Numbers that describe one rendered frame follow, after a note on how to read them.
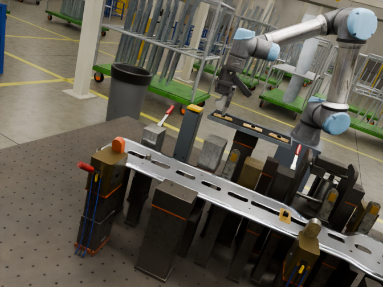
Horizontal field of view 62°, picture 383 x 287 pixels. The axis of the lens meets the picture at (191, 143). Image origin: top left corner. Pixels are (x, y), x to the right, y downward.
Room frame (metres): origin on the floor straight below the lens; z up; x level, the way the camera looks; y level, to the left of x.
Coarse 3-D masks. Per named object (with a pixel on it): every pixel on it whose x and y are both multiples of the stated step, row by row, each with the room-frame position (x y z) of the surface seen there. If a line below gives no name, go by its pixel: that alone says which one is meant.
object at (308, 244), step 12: (300, 240) 0.77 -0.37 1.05; (312, 240) 0.79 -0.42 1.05; (288, 252) 0.81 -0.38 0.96; (300, 252) 0.73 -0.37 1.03; (312, 252) 0.73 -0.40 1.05; (288, 264) 0.75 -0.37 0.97; (300, 264) 0.73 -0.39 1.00; (312, 264) 0.72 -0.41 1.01; (288, 276) 0.73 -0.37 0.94; (300, 276) 0.73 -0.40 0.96
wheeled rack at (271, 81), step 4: (236, 20) 10.52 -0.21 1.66; (236, 24) 10.53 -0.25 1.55; (256, 24) 11.30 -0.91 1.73; (260, 24) 10.31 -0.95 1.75; (292, 48) 10.92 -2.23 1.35; (280, 60) 10.05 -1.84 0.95; (284, 60) 10.48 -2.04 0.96; (288, 60) 10.90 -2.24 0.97; (244, 72) 10.29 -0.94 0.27; (248, 72) 10.48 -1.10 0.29; (256, 72) 11.13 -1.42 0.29; (252, 76) 10.21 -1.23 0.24; (256, 76) 10.20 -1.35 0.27; (260, 76) 10.40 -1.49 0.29; (264, 76) 10.71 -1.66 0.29; (264, 80) 10.10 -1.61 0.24; (268, 80) 10.12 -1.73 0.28; (272, 80) 10.32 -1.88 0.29; (276, 80) 10.62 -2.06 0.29; (280, 80) 10.91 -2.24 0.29; (272, 84) 10.03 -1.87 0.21; (272, 88) 10.09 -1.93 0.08
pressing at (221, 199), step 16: (128, 144) 1.14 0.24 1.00; (128, 160) 1.01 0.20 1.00; (144, 160) 1.05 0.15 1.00; (160, 160) 1.09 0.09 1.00; (176, 160) 1.12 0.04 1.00; (160, 176) 0.97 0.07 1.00; (176, 176) 1.00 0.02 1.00; (192, 176) 1.04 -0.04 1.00; (208, 176) 1.08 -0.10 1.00; (208, 192) 0.96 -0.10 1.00; (224, 192) 0.99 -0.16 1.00; (240, 192) 1.02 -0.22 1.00; (256, 192) 1.06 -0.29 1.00; (224, 208) 0.90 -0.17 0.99; (240, 208) 0.92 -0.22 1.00; (256, 208) 0.95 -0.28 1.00; (272, 208) 0.98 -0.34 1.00; (288, 208) 1.02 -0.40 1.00; (272, 224) 0.88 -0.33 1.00; (288, 224) 0.91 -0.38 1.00; (320, 240) 0.87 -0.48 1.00; (336, 240) 0.90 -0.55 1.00; (352, 240) 0.93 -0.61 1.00; (368, 240) 0.96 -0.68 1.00; (336, 256) 0.83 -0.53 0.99; (352, 256) 0.84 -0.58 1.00; (368, 256) 0.86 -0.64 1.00; (368, 272) 0.79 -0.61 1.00
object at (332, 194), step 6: (330, 192) 1.06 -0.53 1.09; (336, 192) 1.06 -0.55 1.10; (324, 198) 1.06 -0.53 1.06; (330, 198) 1.05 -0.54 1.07; (336, 198) 1.05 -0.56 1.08; (324, 204) 1.05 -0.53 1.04; (330, 204) 1.05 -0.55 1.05; (324, 210) 1.04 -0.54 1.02; (330, 210) 1.04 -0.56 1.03; (318, 216) 1.04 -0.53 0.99; (324, 216) 1.03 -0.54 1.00
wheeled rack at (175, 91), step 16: (208, 0) 4.87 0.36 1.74; (128, 32) 5.15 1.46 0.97; (96, 48) 5.27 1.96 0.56; (176, 48) 5.13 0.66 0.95; (192, 48) 5.86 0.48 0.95; (208, 48) 4.84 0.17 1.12; (96, 80) 5.31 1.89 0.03; (176, 96) 4.90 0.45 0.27; (192, 96) 4.83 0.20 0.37; (208, 96) 5.64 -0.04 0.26
